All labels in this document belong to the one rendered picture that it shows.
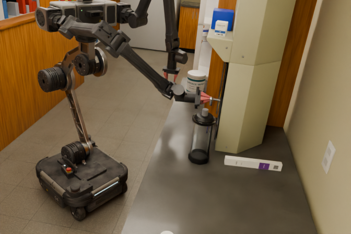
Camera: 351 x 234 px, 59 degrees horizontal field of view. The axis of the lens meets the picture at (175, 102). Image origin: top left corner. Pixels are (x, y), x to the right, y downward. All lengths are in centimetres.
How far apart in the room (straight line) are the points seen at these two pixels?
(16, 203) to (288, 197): 205
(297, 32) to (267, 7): 45
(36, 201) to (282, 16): 221
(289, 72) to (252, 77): 44
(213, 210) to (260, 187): 27
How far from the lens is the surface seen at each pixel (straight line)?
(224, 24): 145
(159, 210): 126
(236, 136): 158
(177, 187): 136
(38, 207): 272
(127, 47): 145
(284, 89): 189
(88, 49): 206
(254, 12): 139
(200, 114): 142
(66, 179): 254
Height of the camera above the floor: 182
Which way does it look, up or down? 25 degrees down
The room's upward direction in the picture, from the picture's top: 5 degrees clockwise
